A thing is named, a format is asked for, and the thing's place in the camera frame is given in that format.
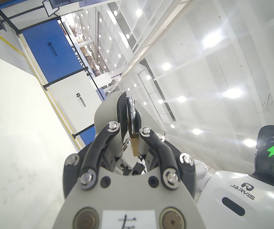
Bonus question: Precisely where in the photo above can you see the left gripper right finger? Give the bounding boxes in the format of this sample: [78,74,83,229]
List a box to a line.
[133,101,197,199]

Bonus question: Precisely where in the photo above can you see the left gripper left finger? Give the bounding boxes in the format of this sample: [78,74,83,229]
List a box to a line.
[63,91,128,198]

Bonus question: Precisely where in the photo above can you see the silver and brass key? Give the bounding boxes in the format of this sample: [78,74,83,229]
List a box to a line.
[127,96,141,157]

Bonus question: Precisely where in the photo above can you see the blue partition panel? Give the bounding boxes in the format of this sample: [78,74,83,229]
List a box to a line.
[16,16,89,90]
[79,126,97,146]

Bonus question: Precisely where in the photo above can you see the white partition panel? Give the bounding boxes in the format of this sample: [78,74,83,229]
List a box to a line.
[43,69,105,140]

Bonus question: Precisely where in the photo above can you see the robot body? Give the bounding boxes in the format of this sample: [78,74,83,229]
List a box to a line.
[194,125,274,229]

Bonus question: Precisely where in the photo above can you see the black monitor stand frame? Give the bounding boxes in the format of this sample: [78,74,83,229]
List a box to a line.
[0,0,59,34]

